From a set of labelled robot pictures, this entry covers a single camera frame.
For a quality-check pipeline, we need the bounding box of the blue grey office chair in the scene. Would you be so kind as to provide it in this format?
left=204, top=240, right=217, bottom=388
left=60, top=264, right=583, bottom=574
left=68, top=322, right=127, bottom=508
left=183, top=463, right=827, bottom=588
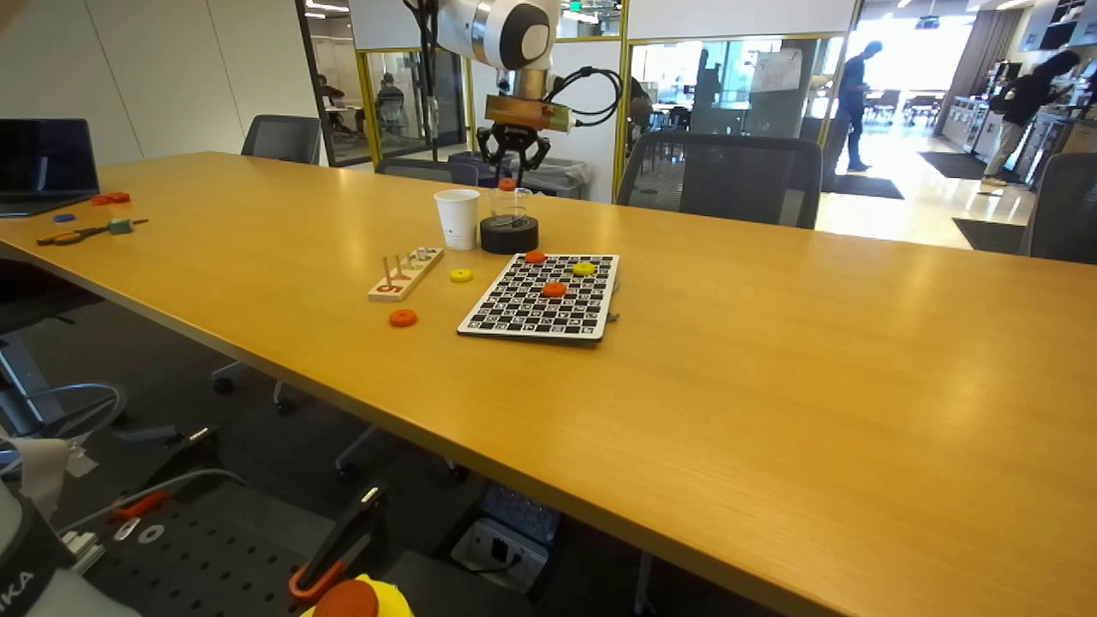
left=0, top=336, right=131, bottom=442

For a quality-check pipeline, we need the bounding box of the black white marker board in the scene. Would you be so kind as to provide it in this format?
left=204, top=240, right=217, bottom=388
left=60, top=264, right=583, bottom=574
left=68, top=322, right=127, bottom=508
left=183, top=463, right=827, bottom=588
left=457, top=250, right=624, bottom=347

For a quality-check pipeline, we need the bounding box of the black orange handled clamp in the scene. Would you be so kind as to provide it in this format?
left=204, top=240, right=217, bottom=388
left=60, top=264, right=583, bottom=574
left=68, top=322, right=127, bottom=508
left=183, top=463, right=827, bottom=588
left=285, top=482, right=391, bottom=607

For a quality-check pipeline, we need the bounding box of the wooden number puzzle board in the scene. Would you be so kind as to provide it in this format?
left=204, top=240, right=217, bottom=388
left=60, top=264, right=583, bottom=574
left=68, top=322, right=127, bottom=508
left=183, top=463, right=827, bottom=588
left=368, top=245, right=448, bottom=307

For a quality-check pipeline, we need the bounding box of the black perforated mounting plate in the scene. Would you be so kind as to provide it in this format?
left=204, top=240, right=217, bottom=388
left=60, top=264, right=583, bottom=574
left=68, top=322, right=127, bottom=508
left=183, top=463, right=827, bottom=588
left=81, top=492, right=347, bottom=617

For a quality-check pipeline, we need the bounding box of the yellow framed glass partition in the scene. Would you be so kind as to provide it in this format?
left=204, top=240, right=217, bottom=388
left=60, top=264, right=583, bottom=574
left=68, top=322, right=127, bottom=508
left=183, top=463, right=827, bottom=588
left=353, top=0, right=635, bottom=204

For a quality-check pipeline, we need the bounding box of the person in dark clothes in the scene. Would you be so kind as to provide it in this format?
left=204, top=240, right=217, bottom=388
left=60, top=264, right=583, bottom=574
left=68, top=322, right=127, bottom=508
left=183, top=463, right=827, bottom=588
left=836, top=39, right=888, bottom=174

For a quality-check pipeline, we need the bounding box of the dark grey office chair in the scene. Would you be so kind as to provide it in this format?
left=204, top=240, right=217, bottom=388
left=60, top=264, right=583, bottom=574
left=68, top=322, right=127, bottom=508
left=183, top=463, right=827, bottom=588
left=1024, top=151, right=1097, bottom=269
left=236, top=113, right=325, bottom=170
left=613, top=132, right=827, bottom=234

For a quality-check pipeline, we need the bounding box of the black laptop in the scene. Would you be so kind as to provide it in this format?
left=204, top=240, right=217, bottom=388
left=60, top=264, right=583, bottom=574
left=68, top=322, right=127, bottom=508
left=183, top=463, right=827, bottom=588
left=0, top=117, right=104, bottom=219

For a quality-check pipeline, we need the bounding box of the grey floor power box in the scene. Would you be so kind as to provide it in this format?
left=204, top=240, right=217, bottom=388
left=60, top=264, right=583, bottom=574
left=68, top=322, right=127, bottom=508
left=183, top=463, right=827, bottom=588
left=448, top=514, right=559, bottom=596

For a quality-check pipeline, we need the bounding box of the black floor mat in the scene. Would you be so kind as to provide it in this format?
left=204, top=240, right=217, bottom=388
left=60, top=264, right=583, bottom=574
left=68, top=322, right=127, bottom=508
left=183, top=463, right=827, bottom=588
left=917, top=148, right=986, bottom=183
left=819, top=170, right=904, bottom=204

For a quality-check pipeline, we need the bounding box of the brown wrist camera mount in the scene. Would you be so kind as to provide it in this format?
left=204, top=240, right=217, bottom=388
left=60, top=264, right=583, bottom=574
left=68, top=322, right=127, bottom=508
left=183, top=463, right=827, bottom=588
left=482, top=97, right=573, bottom=133

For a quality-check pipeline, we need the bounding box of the black tape roll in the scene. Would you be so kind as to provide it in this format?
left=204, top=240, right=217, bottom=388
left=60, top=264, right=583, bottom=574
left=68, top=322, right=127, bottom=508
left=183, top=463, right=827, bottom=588
left=475, top=214, right=541, bottom=258

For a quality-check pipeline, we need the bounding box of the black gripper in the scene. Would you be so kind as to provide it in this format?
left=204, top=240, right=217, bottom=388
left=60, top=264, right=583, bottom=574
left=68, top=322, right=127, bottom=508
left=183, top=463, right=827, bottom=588
left=473, top=125, right=554, bottom=194

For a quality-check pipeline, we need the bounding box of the yellow red emergency stop button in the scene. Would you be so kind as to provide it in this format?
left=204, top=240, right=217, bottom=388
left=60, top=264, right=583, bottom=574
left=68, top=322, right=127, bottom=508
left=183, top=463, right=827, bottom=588
left=300, top=574, right=419, bottom=617

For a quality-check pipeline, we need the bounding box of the white paper cup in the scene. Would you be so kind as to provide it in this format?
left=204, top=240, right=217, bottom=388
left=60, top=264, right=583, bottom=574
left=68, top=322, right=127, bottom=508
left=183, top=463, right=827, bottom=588
left=431, top=187, right=482, bottom=254

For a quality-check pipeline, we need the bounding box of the clear plastic cup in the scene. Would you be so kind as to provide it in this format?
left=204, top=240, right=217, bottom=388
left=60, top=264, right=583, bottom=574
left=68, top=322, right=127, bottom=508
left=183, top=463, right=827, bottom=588
left=491, top=187, right=529, bottom=227

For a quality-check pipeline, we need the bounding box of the brown toy piece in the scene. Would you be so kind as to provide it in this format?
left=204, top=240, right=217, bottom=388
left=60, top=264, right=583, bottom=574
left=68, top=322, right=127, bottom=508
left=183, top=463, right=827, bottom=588
left=35, top=222, right=115, bottom=250

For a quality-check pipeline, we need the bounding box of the white crumpled cloth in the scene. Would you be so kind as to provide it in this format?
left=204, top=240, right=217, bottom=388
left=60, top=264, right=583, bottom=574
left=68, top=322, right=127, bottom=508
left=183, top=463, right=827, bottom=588
left=0, top=431, right=79, bottom=519

